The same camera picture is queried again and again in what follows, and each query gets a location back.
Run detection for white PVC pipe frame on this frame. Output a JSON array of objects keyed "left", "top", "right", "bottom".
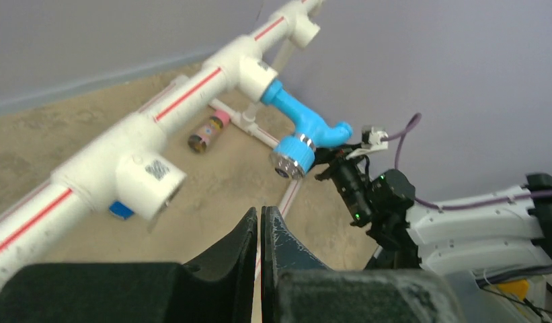
[{"left": 0, "top": 1, "right": 321, "bottom": 291}]

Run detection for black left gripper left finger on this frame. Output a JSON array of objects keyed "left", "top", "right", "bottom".
[{"left": 0, "top": 208, "right": 258, "bottom": 322}]

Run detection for pink capped candy bottle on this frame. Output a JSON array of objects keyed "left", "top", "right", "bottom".
[{"left": 187, "top": 110, "right": 231, "bottom": 153}]

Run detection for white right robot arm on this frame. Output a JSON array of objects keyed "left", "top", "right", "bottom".
[{"left": 315, "top": 145, "right": 552, "bottom": 283}]

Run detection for blue rectangular box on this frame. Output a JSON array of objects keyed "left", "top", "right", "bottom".
[{"left": 108, "top": 201, "right": 134, "bottom": 221}]

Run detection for blue water faucet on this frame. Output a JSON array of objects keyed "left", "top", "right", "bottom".
[{"left": 261, "top": 79, "right": 353, "bottom": 180}]

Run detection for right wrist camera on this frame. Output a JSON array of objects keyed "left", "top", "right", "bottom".
[{"left": 346, "top": 126, "right": 389, "bottom": 159}]

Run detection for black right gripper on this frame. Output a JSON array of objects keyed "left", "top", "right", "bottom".
[{"left": 315, "top": 147, "right": 416, "bottom": 227}]

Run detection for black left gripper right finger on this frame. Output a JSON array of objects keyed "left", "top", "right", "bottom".
[{"left": 260, "top": 206, "right": 465, "bottom": 322}]

